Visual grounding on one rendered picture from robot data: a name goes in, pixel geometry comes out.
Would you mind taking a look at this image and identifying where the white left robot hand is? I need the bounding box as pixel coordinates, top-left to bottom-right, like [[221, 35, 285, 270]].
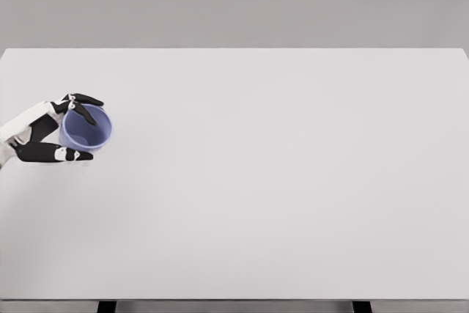
[[0, 92, 105, 169]]

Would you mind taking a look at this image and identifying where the blue plastic cup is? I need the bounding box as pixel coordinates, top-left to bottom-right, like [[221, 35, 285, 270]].
[[58, 104, 113, 154]]

